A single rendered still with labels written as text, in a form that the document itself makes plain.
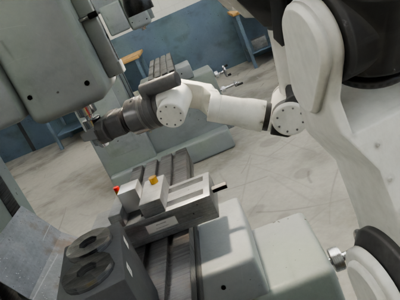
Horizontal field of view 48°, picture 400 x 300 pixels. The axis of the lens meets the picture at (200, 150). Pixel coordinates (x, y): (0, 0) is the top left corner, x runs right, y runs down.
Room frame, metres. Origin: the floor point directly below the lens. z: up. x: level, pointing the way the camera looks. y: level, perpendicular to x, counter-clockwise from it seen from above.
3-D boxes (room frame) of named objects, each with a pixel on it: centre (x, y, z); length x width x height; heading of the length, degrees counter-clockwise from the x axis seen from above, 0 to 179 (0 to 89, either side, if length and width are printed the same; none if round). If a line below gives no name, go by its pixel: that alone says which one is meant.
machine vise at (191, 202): (1.11, 0.19, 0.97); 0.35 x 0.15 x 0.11; 82
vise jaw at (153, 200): (1.11, 0.16, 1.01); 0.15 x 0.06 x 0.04; 172
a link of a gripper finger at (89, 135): (1.08, 0.23, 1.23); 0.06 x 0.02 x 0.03; 67
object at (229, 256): (1.11, 0.22, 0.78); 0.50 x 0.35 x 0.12; 84
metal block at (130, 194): (1.11, 0.22, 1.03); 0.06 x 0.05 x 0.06; 172
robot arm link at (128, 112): (1.07, 0.13, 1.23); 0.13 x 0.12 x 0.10; 157
